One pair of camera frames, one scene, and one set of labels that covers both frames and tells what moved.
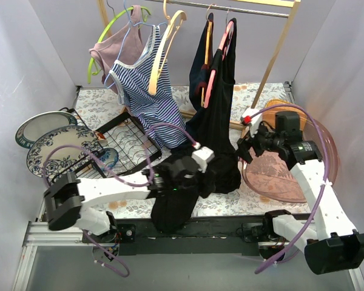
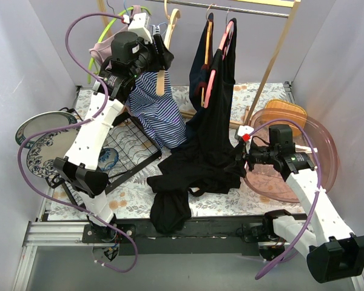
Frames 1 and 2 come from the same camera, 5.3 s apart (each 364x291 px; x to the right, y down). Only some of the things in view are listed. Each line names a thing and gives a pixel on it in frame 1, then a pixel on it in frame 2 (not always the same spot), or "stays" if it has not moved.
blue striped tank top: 133,80 stays
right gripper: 250,145 -> 247,154
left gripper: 198,174 -> 157,51
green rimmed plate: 36,126 stays
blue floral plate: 63,150 stays
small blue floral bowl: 109,159 stays
